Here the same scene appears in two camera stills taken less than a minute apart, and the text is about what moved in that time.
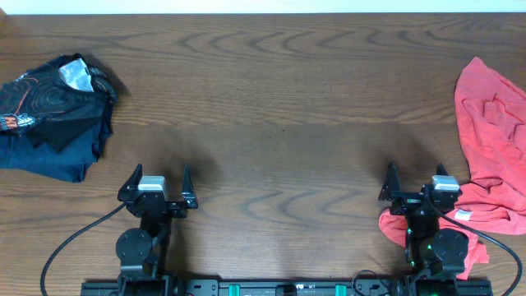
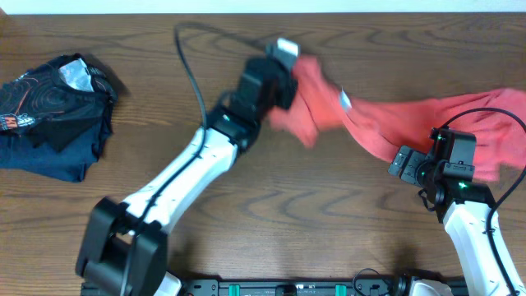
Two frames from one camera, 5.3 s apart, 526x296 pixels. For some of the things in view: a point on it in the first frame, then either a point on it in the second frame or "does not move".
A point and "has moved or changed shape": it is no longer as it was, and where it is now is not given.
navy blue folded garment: (20, 154) does not move
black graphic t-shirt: (59, 103) does not move
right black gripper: (415, 197) to (407, 164)
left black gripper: (155, 204) to (283, 83)
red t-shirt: (491, 111) has moved or changed shape
